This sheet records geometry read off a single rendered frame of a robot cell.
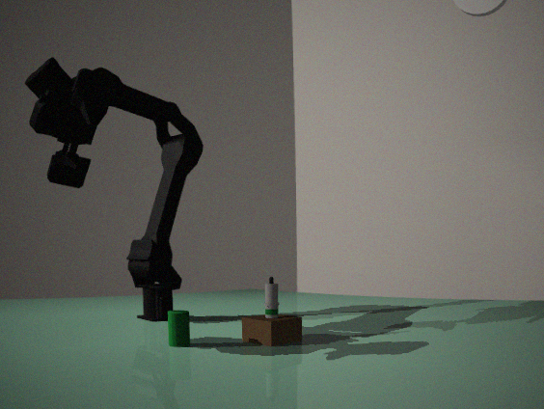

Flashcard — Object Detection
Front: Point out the white marker with green band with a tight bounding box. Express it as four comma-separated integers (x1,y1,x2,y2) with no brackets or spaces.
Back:
264,277,280,318

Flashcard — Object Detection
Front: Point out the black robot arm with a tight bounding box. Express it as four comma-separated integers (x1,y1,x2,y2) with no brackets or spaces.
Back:
25,58,203,322

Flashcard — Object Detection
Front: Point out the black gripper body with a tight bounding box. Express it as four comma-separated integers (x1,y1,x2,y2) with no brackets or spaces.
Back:
47,68,117,188

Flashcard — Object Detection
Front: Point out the green marker cap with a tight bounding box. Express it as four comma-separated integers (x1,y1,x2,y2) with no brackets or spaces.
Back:
168,310,190,347

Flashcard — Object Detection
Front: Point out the brown block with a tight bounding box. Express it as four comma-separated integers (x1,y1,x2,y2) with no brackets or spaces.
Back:
242,314,302,346

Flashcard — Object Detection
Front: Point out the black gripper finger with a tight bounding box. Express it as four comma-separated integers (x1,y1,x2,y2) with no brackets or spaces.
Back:
71,87,111,127
52,151,92,176

